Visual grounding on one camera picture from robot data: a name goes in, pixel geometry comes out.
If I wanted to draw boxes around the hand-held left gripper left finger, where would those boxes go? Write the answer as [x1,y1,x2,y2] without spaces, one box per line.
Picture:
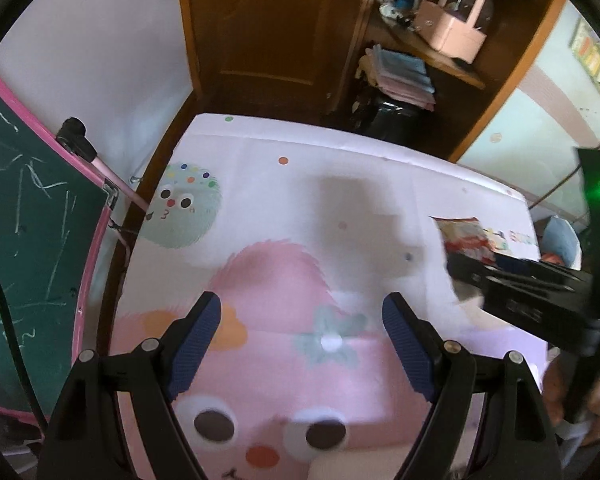
[36,291,223,480]

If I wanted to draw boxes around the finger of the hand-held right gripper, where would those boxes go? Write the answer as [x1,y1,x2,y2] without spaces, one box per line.
[445,252,488,290]
[494,254,583,281]

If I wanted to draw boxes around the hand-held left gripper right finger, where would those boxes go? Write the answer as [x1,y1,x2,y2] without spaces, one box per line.
[381,292,565,480]

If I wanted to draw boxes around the red white cookie packet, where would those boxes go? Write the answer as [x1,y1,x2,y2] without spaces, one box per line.
[430,216,498,321]

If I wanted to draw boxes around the blue cushion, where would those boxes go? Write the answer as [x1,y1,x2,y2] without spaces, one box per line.
[542,215,581,271]

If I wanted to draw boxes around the cartoon printed tablecloth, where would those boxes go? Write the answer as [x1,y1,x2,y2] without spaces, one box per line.
[107,112,548,480]

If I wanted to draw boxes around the black bag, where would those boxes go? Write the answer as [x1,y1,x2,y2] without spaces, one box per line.
[350,87,423,146]

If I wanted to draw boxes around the brown wooden shelf unit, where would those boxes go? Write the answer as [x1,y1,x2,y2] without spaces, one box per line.
[325,0,566,161]

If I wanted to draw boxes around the stack of folded cloths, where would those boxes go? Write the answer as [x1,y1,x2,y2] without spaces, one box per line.
[357,44,437,111]

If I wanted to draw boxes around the small shelf trinkets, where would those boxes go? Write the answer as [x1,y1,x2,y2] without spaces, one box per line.
[379,0,421,26]

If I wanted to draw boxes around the brown wooden door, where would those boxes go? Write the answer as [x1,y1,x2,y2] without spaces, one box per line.
[176,0,376,116]

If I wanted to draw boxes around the black cable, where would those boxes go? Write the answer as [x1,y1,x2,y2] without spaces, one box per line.
[0,250,48,431]

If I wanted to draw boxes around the green chalkboard with pink frame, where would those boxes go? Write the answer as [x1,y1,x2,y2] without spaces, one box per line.
[0,65,151,421]

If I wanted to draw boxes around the wall poster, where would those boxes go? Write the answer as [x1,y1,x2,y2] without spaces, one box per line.
[570,16,600,106]

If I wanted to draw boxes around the pink basket with handle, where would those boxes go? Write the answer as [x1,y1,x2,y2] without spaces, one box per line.
[412,0,496,65]

